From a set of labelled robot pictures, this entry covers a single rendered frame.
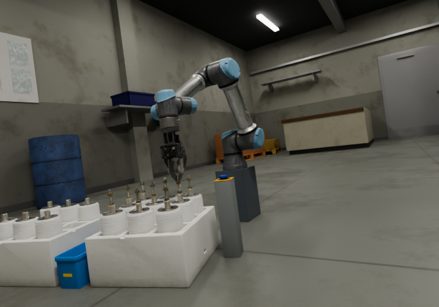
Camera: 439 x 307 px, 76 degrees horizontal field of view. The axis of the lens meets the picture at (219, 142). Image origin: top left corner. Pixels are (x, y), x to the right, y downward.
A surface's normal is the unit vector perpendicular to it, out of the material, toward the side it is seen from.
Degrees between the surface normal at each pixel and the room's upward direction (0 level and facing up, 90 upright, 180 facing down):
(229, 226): 90
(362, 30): 90
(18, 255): 90
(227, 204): 90
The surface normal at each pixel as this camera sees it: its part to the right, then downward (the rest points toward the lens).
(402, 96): -0.52, 0.07
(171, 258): -0.26, 0.03
